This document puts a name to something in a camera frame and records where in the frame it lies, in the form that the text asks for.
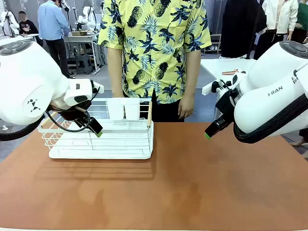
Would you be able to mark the brown flat item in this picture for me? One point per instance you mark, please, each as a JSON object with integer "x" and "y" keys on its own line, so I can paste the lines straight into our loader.
{"x": 229, "y": 72}

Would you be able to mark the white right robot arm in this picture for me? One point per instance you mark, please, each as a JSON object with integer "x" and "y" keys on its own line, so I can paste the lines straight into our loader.
{"x": 269, "y": 96}

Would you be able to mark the black step stool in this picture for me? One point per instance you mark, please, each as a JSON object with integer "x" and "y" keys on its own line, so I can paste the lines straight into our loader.
{"x": 84, "y": 63}

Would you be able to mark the grey background workbench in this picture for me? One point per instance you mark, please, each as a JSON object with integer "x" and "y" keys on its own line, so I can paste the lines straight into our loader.
{"x": 79, "y": 38}

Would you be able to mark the person in white jacket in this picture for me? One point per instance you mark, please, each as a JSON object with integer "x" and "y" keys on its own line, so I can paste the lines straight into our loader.
{"x": 279, "y": 16}

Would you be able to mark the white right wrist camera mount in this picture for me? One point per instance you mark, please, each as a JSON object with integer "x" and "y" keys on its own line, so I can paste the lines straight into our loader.
{"x": 209, "y": 87}

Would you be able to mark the person's left forearm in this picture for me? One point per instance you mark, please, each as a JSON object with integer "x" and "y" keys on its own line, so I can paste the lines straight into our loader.
{"x": 192, "y": 72}

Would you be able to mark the white utensil cup holder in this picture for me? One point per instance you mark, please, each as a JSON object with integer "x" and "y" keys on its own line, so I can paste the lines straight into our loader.
{"x": 122, "y": 108}

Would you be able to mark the black trousers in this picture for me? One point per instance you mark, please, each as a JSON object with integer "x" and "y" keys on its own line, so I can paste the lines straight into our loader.
{"x": 166, "y": 110}

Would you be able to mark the shoe rack with shoes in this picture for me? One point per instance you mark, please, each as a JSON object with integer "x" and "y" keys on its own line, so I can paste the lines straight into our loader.
{"x": 213, "y": 44}

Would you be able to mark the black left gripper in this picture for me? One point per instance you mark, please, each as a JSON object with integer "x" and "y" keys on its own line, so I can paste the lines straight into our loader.
{"x": 74, "y": 113}

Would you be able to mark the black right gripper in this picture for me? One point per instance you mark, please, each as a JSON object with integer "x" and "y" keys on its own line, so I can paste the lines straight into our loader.
{"x": 226, "y": 106}

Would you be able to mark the cardboard box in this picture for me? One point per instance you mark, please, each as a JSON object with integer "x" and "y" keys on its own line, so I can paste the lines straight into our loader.
{"x": 79, "y": 33}

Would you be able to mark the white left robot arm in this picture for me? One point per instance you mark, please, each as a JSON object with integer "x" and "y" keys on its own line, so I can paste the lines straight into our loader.
{"x": 24, "y": 79}

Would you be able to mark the person in green top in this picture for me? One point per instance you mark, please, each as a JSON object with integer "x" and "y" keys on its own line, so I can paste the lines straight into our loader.
{"x": 302, "y": 21}

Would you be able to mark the black hanging garment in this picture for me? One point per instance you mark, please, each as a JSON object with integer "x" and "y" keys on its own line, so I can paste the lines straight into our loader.
{"x": 238, "y": 26}

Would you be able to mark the seated person in black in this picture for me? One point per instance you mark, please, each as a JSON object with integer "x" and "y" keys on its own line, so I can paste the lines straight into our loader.
{"x": 27, "y": 26}

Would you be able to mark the man in blue shirt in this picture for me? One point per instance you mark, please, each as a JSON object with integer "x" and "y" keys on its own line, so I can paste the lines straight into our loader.
{"x": 51, "y": 21}

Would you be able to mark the yellow pineapple print shirt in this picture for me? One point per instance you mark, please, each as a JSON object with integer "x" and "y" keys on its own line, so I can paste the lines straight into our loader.
{"x": 154, "y": 48}

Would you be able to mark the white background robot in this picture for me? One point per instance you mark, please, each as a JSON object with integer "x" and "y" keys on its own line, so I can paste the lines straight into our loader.
{"x": 87, "y": 16}

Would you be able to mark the black stand pole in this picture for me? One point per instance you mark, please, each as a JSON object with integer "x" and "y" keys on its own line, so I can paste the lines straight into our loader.
{"x": 250, "y": 43}

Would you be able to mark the person's right forearm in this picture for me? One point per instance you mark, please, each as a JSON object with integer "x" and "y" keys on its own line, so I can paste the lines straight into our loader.
{"x": 115, "y": 72}

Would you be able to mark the person's left hand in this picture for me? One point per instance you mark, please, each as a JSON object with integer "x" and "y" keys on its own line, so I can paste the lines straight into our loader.
{"x": 186, "y": 106}

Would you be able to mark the small white floor knob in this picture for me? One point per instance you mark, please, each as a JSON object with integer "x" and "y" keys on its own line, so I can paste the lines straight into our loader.
{"x": 4, "y": 127}

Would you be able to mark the white side table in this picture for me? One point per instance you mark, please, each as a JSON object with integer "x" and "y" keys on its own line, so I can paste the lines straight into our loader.
{"x": 216, "y": 66}

